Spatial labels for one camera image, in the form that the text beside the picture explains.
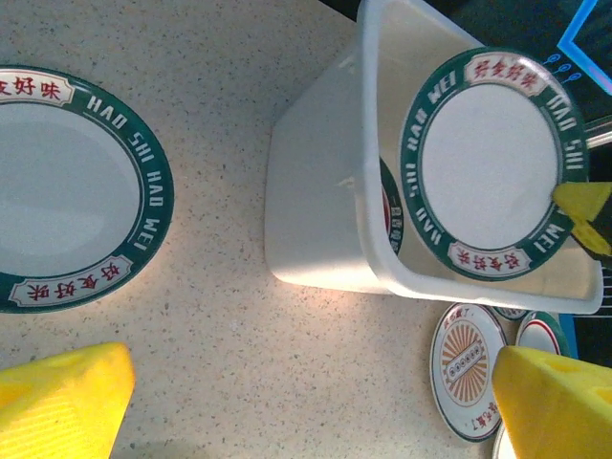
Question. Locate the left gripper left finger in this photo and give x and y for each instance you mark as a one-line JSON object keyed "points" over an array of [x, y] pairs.
{"points": [[62, 406]]}

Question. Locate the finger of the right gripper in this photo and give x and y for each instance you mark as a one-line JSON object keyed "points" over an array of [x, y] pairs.
{"points": [[583, 201], [595, 239]]}

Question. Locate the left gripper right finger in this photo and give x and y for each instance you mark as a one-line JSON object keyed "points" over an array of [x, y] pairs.
{"points": [[559, 411]]}

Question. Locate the white plate green red rim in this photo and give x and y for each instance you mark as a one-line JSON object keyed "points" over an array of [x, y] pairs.
{"points": [[502, 447], [394, 215], [540, 334]]}

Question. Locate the white plate green lettered rim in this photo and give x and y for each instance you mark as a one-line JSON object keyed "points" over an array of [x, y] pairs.
{"points": [[72, 181], [487, 162], [511, 313]]}

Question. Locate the white plate orange sunburst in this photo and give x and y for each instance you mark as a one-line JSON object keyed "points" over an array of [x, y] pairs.
{"points": [[464, 368]]}

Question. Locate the white plastic bin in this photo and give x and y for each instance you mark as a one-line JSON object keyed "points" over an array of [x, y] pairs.
{"points": [[315, 191]]}

